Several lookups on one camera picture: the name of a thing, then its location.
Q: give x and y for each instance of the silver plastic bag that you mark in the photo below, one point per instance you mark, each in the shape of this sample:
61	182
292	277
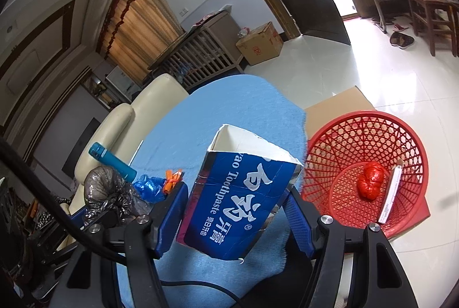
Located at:
102	186

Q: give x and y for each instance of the black television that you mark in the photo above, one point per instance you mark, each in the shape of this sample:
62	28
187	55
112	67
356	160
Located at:
84	146

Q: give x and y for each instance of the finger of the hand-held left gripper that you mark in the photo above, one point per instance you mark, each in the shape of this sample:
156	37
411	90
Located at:
77	218

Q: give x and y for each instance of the blue fuzzy table cloth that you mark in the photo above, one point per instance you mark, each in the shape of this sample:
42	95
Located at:
233	103

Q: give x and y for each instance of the cream leather sofa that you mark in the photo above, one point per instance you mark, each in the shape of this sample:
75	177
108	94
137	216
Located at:
118	128

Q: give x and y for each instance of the white appliance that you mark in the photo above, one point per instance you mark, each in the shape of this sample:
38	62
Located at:
120	80

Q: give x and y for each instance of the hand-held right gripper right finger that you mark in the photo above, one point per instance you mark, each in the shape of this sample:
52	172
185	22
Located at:
299	222

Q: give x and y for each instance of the pink slipper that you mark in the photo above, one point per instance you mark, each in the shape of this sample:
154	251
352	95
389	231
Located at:
400	27

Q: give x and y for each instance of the orange plastic wrapper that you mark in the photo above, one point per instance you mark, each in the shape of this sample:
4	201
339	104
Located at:
172	180

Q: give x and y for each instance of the brown cardboard box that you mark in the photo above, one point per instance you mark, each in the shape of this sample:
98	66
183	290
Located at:
260	44

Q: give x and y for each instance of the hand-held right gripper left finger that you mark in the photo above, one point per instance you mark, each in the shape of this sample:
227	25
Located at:
174	218

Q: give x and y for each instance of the flat cardboard sheet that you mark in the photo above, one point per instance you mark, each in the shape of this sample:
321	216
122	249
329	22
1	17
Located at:
340	103

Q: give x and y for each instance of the white narrow paper box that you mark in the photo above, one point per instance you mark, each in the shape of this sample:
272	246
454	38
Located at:
391	193

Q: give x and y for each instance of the wooden slatted crib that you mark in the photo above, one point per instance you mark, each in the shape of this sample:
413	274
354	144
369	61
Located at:
200	53

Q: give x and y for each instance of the red crumpled wrapper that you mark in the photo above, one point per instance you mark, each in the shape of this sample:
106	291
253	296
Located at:
371	182

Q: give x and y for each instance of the blue stick-shaped object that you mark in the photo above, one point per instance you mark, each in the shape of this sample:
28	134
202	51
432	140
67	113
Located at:
113	161

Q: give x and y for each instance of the dark slipper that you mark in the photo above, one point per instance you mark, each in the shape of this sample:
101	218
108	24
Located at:
401	40

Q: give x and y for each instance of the red plastic basket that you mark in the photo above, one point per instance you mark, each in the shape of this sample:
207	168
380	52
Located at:
412	135

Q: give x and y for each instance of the tan curtain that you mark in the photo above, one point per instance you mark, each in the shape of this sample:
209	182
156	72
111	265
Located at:
140	21

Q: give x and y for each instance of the blue white toothpaste box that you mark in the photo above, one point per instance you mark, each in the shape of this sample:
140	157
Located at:
229	193

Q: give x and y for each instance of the wooden stool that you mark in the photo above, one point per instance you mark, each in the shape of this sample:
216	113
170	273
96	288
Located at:
434	3

